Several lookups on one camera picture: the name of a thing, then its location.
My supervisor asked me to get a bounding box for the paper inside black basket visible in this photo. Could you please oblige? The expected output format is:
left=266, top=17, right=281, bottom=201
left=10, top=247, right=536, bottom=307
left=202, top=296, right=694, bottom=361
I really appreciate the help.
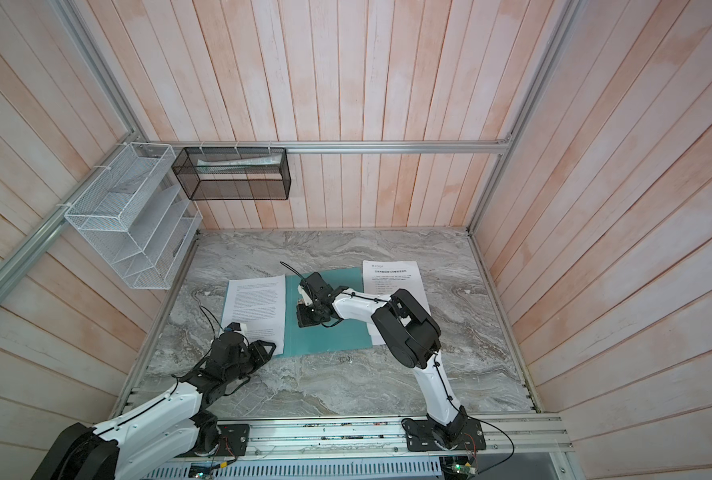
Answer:
left=196, top=154, right=283, bottom=175

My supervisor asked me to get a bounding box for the black mesh basket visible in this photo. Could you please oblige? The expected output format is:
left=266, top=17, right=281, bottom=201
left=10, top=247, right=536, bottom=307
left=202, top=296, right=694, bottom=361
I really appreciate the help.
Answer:
left=173, top=146, right=292, bottom=201

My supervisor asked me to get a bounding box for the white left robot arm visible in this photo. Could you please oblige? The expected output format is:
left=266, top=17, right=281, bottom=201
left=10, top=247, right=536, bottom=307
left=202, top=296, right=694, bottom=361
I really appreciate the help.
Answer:
left=33, top=327, right=276, bottom=479

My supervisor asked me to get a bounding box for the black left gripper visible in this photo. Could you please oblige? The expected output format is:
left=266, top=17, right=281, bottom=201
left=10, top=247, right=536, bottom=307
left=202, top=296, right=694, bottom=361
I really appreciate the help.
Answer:
left=225, top=340, right=277, bottom=383

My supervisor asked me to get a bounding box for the horizontal aluminium frame bar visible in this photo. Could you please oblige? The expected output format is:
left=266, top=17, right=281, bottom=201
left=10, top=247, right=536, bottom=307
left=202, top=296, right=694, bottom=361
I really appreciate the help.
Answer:
left=165, top=140, right=511, bottom=154

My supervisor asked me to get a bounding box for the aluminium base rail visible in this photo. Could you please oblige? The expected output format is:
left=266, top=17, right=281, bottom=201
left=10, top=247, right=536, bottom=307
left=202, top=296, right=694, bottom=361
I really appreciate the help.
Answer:
left=219, top=413, right=573, bottom=461

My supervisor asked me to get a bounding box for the left aluminium frame bar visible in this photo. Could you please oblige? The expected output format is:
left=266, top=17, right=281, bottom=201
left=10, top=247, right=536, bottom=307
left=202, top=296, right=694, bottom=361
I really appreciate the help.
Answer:
left=0, top=132, right=142, bottom=306

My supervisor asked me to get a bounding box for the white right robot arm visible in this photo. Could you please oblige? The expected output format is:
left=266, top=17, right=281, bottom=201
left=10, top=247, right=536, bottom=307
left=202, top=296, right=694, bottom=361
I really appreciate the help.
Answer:
left=297, top=272, right=468, bottom=449

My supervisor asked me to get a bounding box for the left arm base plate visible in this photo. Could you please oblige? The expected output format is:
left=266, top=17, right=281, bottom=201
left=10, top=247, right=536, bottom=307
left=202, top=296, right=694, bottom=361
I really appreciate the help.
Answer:
left=215, top=423, right=251, bottom=459

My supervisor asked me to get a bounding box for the printed paper sheet with title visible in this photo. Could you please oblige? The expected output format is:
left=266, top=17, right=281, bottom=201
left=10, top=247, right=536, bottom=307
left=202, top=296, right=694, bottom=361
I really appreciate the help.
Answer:
left=362, top=260, right=430, bottom=312

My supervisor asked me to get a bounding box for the green file folder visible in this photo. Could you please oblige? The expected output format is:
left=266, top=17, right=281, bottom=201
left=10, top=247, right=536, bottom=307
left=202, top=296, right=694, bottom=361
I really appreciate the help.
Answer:
left=274, top=266, right=375, bottom=360

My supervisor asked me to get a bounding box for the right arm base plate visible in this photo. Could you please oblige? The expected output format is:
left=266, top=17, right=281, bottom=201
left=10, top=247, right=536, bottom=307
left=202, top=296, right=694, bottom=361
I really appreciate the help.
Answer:
left=401, top=418, right=487, bottom=452

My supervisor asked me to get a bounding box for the white wire mesh shelf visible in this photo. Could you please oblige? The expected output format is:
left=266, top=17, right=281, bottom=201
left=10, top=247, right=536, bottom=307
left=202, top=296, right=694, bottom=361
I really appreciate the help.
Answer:
left=66, top=143, right=202, bottom=290

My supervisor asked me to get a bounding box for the printed paper sheet dense text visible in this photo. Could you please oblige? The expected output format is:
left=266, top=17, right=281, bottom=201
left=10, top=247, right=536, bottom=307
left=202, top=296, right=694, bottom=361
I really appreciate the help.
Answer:
left=221, top=276, right=286, bottom=356

